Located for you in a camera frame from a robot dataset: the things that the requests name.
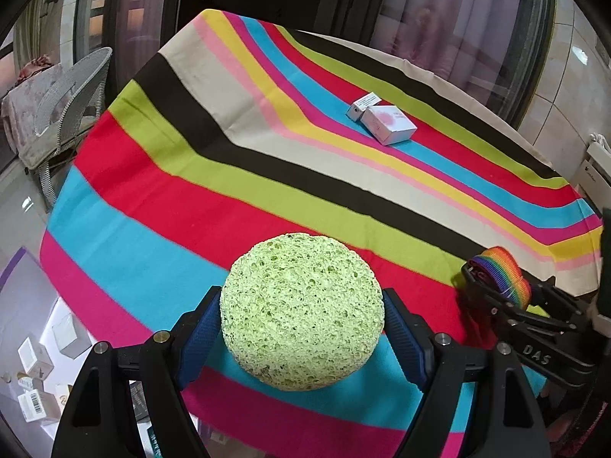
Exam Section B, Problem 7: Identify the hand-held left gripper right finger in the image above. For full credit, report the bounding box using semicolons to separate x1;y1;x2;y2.
382;287;554;458

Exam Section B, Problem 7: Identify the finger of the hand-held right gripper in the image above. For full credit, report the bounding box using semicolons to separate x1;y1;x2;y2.
459;264;600;388
522;274;597;330

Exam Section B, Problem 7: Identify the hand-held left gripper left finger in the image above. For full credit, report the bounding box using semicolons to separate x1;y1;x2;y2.
50;285;225;458

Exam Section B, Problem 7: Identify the rainbow ribbon roll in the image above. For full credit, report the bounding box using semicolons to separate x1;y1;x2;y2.
467;246;533;310

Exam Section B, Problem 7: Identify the round green sponge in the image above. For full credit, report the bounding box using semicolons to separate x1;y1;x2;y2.
220;232;386;392

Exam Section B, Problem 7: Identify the dark green box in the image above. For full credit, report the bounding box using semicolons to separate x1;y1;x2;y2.
145;427;170;458

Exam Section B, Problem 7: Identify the plain white cube box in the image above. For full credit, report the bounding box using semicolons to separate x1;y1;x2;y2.
50;312;92;360

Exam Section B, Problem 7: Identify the white box with barcode label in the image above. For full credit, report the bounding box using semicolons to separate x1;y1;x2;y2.
18;389;62;423

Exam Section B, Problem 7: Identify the white storage box purple trim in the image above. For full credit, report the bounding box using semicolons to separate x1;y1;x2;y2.
0;247;201;458

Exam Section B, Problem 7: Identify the white appliance with bird logo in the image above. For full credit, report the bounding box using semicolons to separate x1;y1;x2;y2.
583;134;611;201

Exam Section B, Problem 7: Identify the dark pink clothing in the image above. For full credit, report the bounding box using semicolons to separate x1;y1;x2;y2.
539;382;611;458

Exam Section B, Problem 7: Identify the striped colourful tablecloth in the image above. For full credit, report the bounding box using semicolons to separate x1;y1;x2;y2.
39;8;603;458

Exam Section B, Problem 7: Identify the white box with pink print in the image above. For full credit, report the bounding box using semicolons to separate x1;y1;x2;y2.
360;104;416;147

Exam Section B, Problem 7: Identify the small white box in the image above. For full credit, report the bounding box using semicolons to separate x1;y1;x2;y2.
346;92;383;124

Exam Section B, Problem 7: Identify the pink sheer curtain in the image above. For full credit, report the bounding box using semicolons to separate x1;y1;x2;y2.
372;0;557;115

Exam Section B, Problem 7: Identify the white wicker chair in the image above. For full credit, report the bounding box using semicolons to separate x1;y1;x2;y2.
34;47;114;211

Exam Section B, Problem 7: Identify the table with floral cloth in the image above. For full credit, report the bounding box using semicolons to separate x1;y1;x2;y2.
0;55;65;168

